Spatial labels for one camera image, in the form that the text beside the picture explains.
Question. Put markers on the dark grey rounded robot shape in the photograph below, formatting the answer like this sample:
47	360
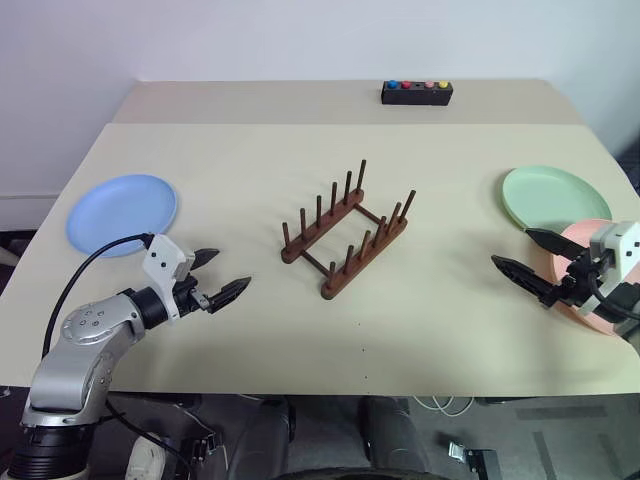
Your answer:
250	435
395	435

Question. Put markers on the metal floor bracket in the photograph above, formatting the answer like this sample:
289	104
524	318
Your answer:
470	457

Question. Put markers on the brown wooden dish rack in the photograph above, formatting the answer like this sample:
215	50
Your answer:
340	282

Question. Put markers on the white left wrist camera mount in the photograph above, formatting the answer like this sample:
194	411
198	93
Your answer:
162	257

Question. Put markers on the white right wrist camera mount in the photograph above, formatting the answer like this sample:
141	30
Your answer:
622	245

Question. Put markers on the pink red plastic plate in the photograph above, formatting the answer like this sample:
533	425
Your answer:
592	322

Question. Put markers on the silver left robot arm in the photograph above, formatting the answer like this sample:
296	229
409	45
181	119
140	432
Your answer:
75	360

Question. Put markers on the dark background furniture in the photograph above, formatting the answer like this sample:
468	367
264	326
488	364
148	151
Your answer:
631	167

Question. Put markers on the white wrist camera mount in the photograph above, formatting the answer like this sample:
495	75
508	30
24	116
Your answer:
622	245
162	257

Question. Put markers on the light blue plastic plate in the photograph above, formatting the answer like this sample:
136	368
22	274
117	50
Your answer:
120	210

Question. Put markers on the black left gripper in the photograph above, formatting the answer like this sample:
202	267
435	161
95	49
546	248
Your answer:
186	299

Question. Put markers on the black button box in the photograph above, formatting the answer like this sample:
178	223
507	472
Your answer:
415	97

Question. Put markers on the light green plastic plate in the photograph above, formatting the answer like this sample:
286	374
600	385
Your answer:
550	197

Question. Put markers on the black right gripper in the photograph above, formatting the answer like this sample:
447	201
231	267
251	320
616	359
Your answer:
575	287

